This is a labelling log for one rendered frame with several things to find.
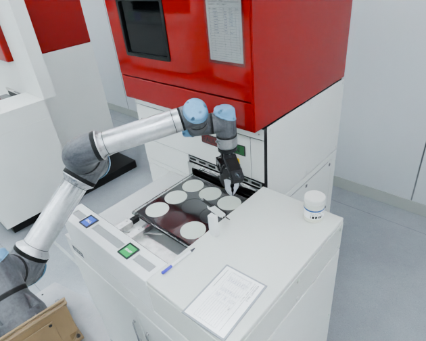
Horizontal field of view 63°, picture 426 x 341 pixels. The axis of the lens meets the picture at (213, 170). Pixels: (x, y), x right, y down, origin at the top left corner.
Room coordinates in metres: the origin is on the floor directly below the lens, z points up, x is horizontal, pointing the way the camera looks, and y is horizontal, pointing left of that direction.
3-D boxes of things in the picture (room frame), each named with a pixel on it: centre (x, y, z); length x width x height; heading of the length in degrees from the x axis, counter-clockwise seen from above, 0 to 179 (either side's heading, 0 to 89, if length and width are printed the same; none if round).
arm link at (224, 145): (1.13, -0.06, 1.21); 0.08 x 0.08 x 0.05
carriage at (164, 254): (0.98, 0.28, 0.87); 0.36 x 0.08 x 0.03; 45
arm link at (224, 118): (1.13, -0.06, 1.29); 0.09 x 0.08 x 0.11; 92
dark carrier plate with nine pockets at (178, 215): (1.18, 0.10, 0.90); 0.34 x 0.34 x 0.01; 45
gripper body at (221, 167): (1.13, -0.06, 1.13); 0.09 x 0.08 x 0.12; 14
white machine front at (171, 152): (1.47, 0.08, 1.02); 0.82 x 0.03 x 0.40; 45
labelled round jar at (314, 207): (0.95, -0.34, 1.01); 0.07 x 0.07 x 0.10
